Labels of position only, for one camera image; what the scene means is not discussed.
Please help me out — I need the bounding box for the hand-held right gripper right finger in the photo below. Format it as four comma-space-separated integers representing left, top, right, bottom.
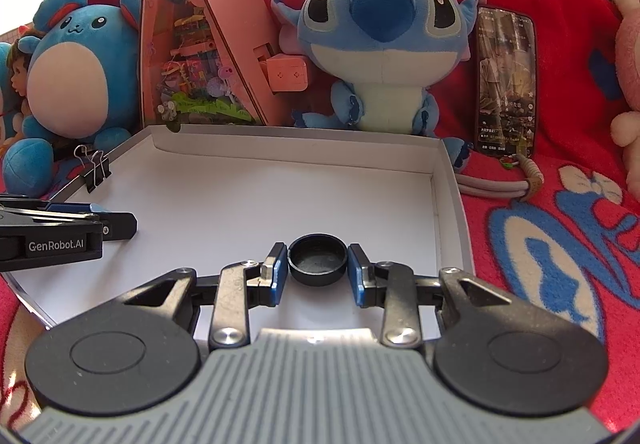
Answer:
347, 244, 521, 350

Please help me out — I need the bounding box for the black smartphone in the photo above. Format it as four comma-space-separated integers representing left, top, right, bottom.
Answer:
474, 6, 538, 159

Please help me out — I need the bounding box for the blue alien plush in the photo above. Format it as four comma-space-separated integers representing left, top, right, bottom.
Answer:
270, 0, 488, 172

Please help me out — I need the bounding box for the black binder clip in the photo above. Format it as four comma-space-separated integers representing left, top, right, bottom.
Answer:
74, 144, 112, 193

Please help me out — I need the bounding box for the small pink wooden box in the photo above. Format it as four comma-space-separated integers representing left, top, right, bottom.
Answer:
266, 52, 309, 95

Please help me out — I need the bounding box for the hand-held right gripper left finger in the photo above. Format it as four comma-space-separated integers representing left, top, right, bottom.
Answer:
117, 241, 289, 350

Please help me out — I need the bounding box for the black round cap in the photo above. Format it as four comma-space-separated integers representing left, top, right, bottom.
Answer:
287, 234, 348, 285

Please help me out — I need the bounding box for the brown-haired doll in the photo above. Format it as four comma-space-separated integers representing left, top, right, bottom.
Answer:
0, 26, 41, 159

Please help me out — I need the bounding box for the pink bunny plush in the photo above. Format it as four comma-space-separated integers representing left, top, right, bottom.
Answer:
602, 0, 640, 149

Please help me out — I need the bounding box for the blue round mouse plush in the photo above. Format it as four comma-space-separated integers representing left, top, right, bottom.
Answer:
2, 0, 146, 199

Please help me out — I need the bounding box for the red printed blanket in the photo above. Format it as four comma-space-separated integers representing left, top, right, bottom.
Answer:
0, 0, 640, 444

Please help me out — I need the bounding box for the pink triangular diorama house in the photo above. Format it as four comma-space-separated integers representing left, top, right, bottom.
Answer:
137, 0, 311, 127

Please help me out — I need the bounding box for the white cardboard box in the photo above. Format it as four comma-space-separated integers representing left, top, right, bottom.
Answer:
2, 124, 476, 342

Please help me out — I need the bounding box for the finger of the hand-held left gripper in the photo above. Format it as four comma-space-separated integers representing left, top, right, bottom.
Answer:
0, 195, 114, 217
0, 211, 138, 241

